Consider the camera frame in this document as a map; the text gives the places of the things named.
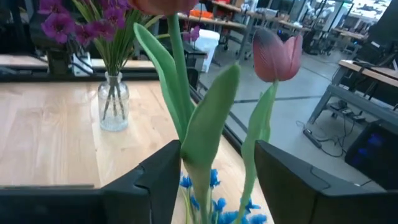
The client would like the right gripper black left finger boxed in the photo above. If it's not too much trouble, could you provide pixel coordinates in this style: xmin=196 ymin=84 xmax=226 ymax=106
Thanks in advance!
xmin=102 ymin=139 xmax=182 ymax=224

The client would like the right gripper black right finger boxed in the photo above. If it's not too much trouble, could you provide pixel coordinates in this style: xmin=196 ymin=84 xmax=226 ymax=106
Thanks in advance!
xmin=254 ymin=139 xmax=331 ymax=224

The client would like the red artificial tulip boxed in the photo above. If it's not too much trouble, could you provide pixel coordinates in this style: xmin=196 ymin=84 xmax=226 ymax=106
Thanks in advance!
xmin=129 ymin=0 xmax=200 ymax=147
xmin=234 ymin=27 xmax=304 ymax=224

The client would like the clear glass vase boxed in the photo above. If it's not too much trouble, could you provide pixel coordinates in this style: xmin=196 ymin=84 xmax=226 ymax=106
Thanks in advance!
xmin=98 ymin=71 xmax=130 ymax=132

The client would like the black power strip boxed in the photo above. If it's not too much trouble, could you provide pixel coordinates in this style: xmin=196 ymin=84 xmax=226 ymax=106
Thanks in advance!
xmin=303 ymin=128 xmax=323 ymax=149

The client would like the black computer case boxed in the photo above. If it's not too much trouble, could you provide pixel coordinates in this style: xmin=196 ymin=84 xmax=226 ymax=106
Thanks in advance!
xmin=345 ymin=119 xmax=398 ymax=191

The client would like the wooden top workbench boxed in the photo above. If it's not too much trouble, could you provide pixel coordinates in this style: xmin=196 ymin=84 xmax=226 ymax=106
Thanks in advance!
xmin=177 ymin=12 xmax=312 ymax=63
xmin=306 ymin=58 xmax=398 ymax=125

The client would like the black cable bundle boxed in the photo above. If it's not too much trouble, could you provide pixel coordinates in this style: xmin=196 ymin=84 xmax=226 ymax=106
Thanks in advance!
xmin=295 ymin=111 xmax=374 ymax=159

